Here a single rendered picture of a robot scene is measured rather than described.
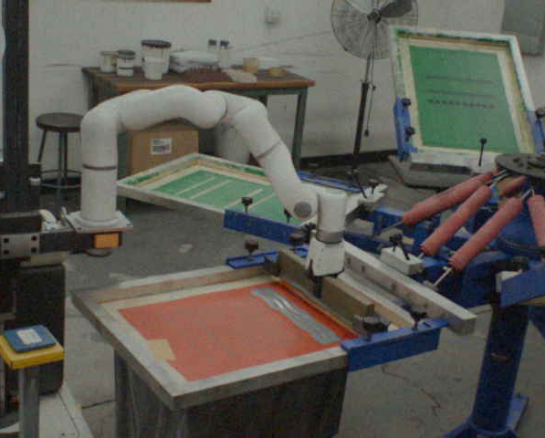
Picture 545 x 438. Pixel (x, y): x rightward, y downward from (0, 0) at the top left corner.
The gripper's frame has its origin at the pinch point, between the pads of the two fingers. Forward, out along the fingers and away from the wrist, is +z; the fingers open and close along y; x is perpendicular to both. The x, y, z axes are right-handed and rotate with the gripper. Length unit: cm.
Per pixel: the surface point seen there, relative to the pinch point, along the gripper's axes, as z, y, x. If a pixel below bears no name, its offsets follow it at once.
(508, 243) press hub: -4, -74, 0
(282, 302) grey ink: 5.6, 8.2, -6.8
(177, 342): 5.9, 45.9, 2.2
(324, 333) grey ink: 5.3, 8.9, 14.0
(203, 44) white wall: -1, -174, -380
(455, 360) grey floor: 102, -159, -85
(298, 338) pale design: 6.0, 15.8, 12.3
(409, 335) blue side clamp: 1.0, -5.6, 30.2
